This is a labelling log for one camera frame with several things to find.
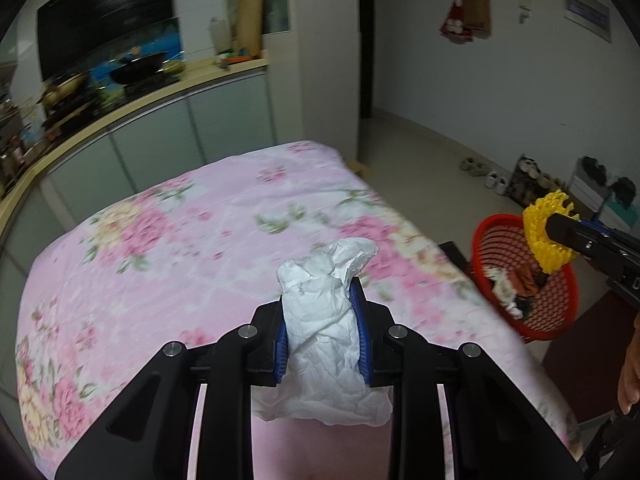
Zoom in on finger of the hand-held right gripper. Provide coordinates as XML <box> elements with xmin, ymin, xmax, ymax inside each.
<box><xmin>545</xmin><ymin>212</ymin><xmax>629</xmax><ymax>282</ymax></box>
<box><xmin>579</xmin><ymin>217</ymin><xmax>629</xmax><ymax>239</ymax></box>

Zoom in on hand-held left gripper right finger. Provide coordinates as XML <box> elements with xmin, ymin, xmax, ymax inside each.
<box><xmin>350</xmin><ymin>277</ymin><xmax>583</xmax><ymax>480</ymax></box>

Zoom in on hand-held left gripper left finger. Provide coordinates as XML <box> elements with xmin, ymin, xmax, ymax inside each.
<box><xmin>55</xmin><ymin>292</ymin><xmax>291</xmax><ymax>480</ymax></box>

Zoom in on yellow foam fruit net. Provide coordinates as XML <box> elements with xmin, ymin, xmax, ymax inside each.
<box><xmin>522</xmin><ymin>189</ymin><xmax>583</xmax><ymax>275</ymax></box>

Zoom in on white paper towel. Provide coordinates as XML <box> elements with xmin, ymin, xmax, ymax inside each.
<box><xmin>251</xmin><ymin>237</ymin><xmax>393</xmax><ymax>427</ymax></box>
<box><xmin>482</xmin><ymin>266</ymin><xmax>521</xmax><ymax>311</ymax></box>

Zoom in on red plastic basket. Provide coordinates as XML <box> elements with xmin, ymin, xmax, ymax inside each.
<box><xmin>472</xmin><ymin>214</ymin><xmax>579</xmax><ymax>343</ymax></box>

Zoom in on person's right hand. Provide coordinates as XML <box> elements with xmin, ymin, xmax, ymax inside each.
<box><xmin>617</xmin><ymin>330</ymin><xmax>640</xmax><ymax>413</ymax></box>

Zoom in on pair of dark shoes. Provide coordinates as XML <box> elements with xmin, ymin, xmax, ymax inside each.
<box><xmin>580</xmin><ymin>156</ymin><xmax>608</xmax><ymax>181</ymax></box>
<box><xmin>611</xmin><ymin>176</ymin><xmax>637</xmax><ymax>208</ymax></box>

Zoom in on stack of shoe boxes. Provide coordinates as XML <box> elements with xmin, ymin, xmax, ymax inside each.
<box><xmin>570</xmin><ymin>157</ymin><xmax>638</xmax><ymax>233</ymax></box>

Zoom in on brown crumpled plastic bag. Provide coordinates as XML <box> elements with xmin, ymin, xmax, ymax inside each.
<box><xmin>507</xmin><ymin>265</ymin><xmax>541</xmax><ymax>297</ymax></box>

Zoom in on black shoe rack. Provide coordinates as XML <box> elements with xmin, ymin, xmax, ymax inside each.
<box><xmin>505</xmin><ymin>154</ymin><xmax>571</xmax><ymax>208</ymax></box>

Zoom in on row of assorted shoes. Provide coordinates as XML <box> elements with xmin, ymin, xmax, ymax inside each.
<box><xmin>512</xmin><ymin>157</ymin><xmax>568</xmax><ymax>203</ymax></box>

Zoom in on black stool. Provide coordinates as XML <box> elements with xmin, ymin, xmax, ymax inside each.
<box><xmin>439</xmin><ymin>241</ymin><xmax>472</xmax><ymax>273</ymax></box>

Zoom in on pink floral blanket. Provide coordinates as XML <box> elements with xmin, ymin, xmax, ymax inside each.
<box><xmin>15</xmin><ymin>140</ymin><xmax>583</xmax><ymax>480</ymax></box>

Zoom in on grey kitchen base cabinets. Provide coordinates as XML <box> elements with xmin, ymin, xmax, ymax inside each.
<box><xmin>0</xmin><ymin>67</ymin><xmax>278</xmax><ymax>411</ymax></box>

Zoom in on brown hanging bag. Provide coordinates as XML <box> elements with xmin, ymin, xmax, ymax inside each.
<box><xmin>460</xmin><ymin>0</ymin><xmax>493</xmax><ymax>38</ymax></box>

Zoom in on beige kitchen counter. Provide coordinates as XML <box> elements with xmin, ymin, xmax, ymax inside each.
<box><xmin>0</xmin><ymin>55</ymin><xmax>271</xmax><ymax>241</ymax></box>

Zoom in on dark door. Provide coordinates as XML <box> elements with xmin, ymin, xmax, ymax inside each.
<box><xmin>356</xmin><ymin>0</ymin><xmax>377</xmax><ymax>121</ymax></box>

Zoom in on black gas stove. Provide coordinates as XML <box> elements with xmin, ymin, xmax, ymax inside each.
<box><xmin>120</xmin><ymin>72</ymin><xmax>183</xmax><ymax>97</ymax></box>

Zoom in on black wok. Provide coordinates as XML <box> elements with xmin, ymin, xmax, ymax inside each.
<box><xmin>109</xmin><ymin>51</ymin><xmax>168</xmax><ymax>86</ymax></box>

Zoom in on white plastic bottle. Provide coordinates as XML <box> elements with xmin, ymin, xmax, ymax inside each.
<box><xmin>209</xmin><ymin>16</ymin><xmax>230</xmax><ymax>56</ymax></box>

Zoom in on wooden cutting board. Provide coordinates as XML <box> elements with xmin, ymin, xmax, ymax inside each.
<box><xmin>235</xmin><ymin>0</ymin><xmax>266</xmax><ymax>58</ymax></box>

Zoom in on gold cooking pan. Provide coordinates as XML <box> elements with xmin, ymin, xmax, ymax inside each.
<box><xmin>40</xmin><ymin>72</ymin><xmax>91</xmax><ymax>106</ymax></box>

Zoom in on black range hood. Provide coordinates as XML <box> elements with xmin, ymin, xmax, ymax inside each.
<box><xmin>37</xmin><ymin>0</ymin><xmax>181</xmax><ymax>83</ymax></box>

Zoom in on framed wall notice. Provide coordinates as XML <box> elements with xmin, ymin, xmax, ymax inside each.
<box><xmin>562</xmin><ymin>0</ymin><xmax>612</xmax><ymax>43</ymax></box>

